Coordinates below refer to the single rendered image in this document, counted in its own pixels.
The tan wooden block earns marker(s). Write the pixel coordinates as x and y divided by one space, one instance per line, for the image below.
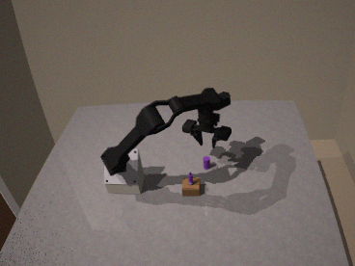
191 190

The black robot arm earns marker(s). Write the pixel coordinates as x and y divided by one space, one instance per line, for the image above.
149 122

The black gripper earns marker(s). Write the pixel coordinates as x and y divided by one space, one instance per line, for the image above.
206 125

